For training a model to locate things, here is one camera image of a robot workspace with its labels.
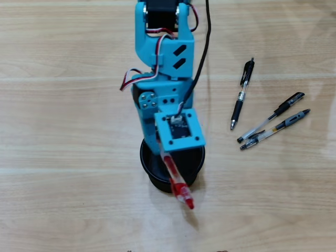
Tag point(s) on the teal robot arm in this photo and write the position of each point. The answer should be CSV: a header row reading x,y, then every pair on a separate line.
x,y
168,52

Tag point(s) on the teal gripper with motor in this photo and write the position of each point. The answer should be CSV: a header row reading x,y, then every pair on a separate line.
x,y
157,90

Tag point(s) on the gray grip clear pen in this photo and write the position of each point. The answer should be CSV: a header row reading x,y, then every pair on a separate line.
x,y
294,118

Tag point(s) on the red retractable pen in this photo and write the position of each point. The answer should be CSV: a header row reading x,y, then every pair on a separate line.
x,y
178,186

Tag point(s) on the black clip retractable pen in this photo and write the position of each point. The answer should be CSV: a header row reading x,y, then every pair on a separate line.
x,y
238,107

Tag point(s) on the clear capped black pen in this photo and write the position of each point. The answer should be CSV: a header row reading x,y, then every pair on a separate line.
x,y
283,107

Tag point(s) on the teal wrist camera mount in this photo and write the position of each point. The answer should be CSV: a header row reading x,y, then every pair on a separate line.
x,y
181,131

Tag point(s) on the black mesh pen holder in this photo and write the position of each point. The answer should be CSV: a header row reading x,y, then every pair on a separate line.
x,y
191,162

